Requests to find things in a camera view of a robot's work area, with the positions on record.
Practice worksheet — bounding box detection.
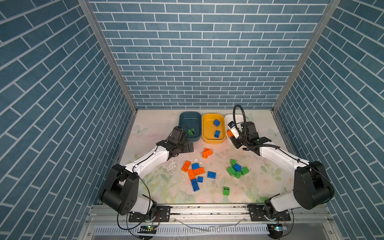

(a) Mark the white plastic bin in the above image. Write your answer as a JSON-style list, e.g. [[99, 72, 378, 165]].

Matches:
[[225, 114, 244, 140]]

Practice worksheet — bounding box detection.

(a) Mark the yellow plastic bin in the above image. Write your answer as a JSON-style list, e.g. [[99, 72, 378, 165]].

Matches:
[[202, 113, 226, 144]]

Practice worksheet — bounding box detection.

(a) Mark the dark teal plastic bin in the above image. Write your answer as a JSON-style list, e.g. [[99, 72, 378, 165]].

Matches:
[[179, 112, 202, 142]]

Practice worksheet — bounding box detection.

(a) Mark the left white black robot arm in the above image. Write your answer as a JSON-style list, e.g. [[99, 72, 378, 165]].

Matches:
[[99, 126, 188, 221]]

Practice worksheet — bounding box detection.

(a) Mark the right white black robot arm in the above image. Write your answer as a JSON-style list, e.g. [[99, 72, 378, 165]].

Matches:
[[227, 121, 335, 221]]

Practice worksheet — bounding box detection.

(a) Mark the orange L-shaped lego brick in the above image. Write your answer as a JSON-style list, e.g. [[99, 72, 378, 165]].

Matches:
[[187, 168, 205, 180]]

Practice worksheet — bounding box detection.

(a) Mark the long blue lego brick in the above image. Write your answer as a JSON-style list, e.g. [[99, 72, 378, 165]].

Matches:
[[191, 179, 200, 192]]

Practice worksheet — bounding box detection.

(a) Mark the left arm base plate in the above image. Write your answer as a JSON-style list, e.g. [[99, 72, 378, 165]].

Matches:
[[128, 205, 171, 223]]

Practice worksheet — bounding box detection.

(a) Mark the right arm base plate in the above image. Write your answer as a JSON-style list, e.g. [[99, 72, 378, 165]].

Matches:
[[247, 204, 291, 222]]

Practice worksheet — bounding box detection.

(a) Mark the aluminium front rail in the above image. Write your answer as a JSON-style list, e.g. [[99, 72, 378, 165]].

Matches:
[[86, 204, 334, 227]]

